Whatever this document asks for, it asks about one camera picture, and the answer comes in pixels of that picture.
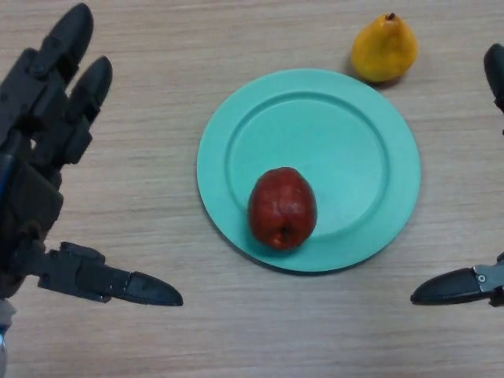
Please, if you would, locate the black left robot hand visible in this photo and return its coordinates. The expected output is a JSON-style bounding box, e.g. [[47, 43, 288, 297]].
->
[[0, 2, 184, 308]]

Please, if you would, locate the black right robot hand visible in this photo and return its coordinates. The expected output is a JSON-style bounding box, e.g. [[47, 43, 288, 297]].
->
[[409, 43, 504, 307]]

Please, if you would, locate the red apple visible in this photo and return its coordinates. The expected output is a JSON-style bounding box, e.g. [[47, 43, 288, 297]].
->
[[246, 166, 318, 251]]

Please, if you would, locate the green round plate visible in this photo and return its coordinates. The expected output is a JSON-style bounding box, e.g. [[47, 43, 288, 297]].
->
[[196, 69, 421, 273]]

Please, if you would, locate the yellow pear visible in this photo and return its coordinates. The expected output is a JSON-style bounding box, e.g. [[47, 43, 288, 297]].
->
[[350, 13, 419, 83]]

